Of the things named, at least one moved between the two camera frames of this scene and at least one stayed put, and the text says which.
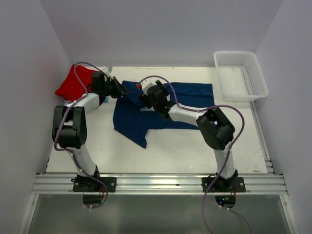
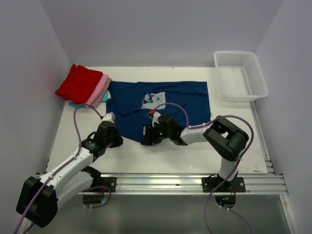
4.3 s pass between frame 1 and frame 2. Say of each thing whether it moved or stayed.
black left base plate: stayed
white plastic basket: stayed
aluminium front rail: stayed
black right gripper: moved
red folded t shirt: stayed
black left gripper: moved
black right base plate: stayed
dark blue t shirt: moved
